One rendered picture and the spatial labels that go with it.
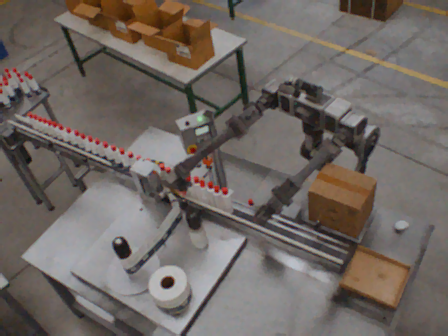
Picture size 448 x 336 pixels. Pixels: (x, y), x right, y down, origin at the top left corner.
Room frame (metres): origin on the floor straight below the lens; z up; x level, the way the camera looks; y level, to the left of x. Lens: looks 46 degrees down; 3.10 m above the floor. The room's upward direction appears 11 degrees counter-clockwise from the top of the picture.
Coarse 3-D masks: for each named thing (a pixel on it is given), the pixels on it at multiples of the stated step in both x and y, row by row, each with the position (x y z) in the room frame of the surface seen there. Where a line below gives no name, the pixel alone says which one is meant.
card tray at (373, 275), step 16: (368, 256) 1.33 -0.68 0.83; (384, 256) 1.30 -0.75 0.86; (352, 272) 1.26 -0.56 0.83; (368, 272) 1.24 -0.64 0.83; (384, 272) 1.22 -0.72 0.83; (400, 272) 1.20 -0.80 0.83; (352, 288) 1.15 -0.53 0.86; (368, 288) 1.15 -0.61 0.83; (384, 288) 1.13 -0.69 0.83; (400, 288) 1.11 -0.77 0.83; (384, 304) 1.04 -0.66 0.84
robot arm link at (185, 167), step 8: (232, 128) 1.69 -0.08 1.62; (216, 136) 1.70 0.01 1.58; (224, 136) 1.67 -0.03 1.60; (232, 136) 1.65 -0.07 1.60; (240, 136) 1.65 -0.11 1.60; (208, 144) 1.68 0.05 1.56; (216, 144) 1.66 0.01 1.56; (200, 152) 1.67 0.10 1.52; (208, 152) 1.66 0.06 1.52; (184, 160) 1.69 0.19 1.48; (192, 160) 1.67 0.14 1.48; (200, 160) 1.66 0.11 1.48; (176, 168) 1.68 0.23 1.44; (184, 168) 1.67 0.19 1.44; (192, 168) 1.65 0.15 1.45; (184, 176) 1.65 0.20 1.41
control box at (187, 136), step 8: (200, 112) 2.04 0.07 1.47; (176, 120) 2.01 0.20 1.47; (184, 120) 2.00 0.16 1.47; (192, 120) 1.98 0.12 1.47; (208, 120) 1.96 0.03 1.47; (184, 128) 1.93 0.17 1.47; (192, 128) 1.93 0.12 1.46; (184, 136) 1.92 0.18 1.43; (192, 136) 1.93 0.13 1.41; (184, 144) 1.92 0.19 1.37; (192, 144) 1.93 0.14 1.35; (200, 144) 1.94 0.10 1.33
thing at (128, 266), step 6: (114, 240) 1.51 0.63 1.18; (120, 240) 1.51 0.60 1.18; (126, 240) 1.52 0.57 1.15; (114, 246) 1.48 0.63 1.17; (120, 246) 1.48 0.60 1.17; (126, 246) 1.49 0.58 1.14; (120, 252) 1.47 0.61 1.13; (126, 252) 1.47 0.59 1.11; (132, 252) 1.50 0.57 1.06; (120, 258) 1.48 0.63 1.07; (126, 258) 1.47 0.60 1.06; (126, 264) 1.46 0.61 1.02; (132, 264) 1.47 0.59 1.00; (126, 270) 1.47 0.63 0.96; (132, 270) 1.46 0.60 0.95; (138, 270) 1.49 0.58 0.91; (132, 276) 1.46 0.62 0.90
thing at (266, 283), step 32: (160, 160) 2.41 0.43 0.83; (224, 160) 2.28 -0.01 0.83; (96, 192) 2.22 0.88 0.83; (128, 192) 2.16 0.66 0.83; (256, 192) 1.94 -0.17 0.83; (64, 224) 2.00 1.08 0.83; (96, 224) 1.94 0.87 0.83; (224, 224) 1.74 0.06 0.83; (384, 224) 1.52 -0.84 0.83; (416, 224) 1.47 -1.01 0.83; (32, 256) 1.79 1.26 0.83; (64, 256) 1.74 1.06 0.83; (256, 256) 1.48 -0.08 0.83; (288, 256) 1.44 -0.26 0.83; (352, 256) 1.35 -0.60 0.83; (416, 256) 1.27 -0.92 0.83; (224, 288) 1.32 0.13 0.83; (256, 288) 1.28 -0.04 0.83; (288, 288) 1.24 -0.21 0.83; (320, 288) 1.20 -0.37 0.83; (128, 320) 1.24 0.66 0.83; (224, 320) 1.13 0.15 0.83; (256, 320) 1.10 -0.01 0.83; (288, 320) 1.07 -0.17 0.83; (320, 320) 1.03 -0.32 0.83; (352, 320) 1.00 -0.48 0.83; (384, 320) 0.96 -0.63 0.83
